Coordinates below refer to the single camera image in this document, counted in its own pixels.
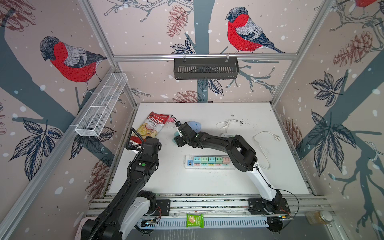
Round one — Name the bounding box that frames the pink USB charger plug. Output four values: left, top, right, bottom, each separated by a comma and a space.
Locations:
223, 157, 231, 165

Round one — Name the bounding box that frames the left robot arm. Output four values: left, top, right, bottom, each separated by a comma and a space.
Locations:
80, 137, 162, 240

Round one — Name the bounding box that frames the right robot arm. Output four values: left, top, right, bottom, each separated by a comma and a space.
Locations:
174, 121, 291, 215

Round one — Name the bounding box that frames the white square power socket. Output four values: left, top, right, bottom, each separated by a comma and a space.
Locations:
221, 133, 235, 138

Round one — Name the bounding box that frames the black wall basket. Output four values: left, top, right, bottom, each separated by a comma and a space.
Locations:
174, 58, 240, 80

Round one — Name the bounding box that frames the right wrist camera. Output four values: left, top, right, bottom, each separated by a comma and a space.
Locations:
175, 121, 183, 137

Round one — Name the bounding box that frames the green snack packet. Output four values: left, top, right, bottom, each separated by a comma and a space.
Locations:
186, 214, 204, 228

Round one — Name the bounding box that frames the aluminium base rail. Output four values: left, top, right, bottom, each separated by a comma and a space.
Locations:
86, 194, 334, 230

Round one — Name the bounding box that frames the white wire wall basket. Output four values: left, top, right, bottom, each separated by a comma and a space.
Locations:
75, 73, 128, 137

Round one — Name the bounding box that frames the white multicolour power strip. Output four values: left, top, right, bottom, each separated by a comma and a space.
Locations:
184, 155, 236, 170

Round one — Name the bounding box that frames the teal charger plug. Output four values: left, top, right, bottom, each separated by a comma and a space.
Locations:
208, 157, 216, 165
194, 156, 201, 165
172, 138, 179, 145

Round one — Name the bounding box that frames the pink pig toy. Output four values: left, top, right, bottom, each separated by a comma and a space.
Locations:
168, 117, 176, 123

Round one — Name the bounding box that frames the white square socket cable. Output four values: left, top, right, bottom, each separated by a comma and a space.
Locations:
215, 119, 241, 134

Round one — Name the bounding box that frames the blue square power socket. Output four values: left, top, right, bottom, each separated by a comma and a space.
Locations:
187, 121, 202, 133

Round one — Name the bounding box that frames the red chips bag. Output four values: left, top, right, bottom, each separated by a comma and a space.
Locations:
130, 112, 170, 144

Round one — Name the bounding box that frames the clear jar with lid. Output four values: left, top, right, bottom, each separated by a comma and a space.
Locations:
306, 211, 334, 225

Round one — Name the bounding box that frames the pink tray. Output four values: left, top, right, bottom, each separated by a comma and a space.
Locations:
74, 217, 90, 240

